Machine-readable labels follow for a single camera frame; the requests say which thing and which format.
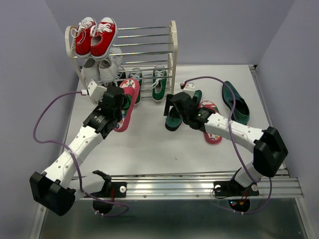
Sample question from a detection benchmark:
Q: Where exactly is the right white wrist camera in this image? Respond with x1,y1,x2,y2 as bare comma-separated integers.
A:
180,82,196,98

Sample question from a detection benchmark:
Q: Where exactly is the right red sneaker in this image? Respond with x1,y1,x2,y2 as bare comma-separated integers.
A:
90,17,118,61

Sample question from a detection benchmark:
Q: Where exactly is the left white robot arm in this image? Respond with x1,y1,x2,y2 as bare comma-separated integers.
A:
29,86,138,217

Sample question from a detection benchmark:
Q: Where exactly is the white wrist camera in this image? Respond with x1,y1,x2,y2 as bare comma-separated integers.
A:
87,80,107,105
180,82,196,98

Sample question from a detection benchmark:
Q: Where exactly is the pink flip-flop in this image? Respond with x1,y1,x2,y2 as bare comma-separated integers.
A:
115,78,140,132
199,101,222,144

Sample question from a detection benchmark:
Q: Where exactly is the right white sneaker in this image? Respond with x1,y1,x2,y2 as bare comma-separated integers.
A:
99,47,123,84

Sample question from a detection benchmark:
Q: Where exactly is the left red sneaker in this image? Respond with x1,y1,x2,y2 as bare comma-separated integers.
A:
71,16,96,58

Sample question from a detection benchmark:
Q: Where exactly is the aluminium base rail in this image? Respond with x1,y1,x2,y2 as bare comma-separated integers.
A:
74,171,305,200

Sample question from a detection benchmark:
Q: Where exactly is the cream metal shoe rack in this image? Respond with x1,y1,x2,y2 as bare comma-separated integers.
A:
65,20,179,100

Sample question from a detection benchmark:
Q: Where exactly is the left white sneaker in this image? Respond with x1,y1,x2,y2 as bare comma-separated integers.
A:
82,58,100,84

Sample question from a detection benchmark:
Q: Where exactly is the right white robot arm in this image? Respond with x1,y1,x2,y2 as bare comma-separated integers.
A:
164,92,288,194

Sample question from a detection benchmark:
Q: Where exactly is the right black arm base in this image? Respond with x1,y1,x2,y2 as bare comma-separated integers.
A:
212,180,259,213

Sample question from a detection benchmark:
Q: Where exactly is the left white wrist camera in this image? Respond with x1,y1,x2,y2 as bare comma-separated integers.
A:
87,80,107,105

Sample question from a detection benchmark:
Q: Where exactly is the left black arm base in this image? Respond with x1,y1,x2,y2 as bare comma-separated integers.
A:
92,170,129,217

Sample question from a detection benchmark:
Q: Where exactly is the right black sneaker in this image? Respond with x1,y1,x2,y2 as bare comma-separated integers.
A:
114,66,126,87

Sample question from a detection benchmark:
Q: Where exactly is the green sneaker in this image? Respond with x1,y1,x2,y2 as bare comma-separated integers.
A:
150,65,167,102
128,67,144,105

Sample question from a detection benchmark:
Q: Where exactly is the left dark green loafer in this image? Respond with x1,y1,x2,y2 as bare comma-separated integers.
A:
165,90,202,131

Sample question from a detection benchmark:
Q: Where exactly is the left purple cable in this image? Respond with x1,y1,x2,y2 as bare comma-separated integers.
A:
33,91,130,217

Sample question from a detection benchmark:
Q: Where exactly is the white sneaker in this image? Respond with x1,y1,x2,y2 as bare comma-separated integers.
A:
82,58,100,84
99,47,123,84

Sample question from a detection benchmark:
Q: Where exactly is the red sneaker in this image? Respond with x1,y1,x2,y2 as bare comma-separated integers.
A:
71,16,96,58
90,17,118,61

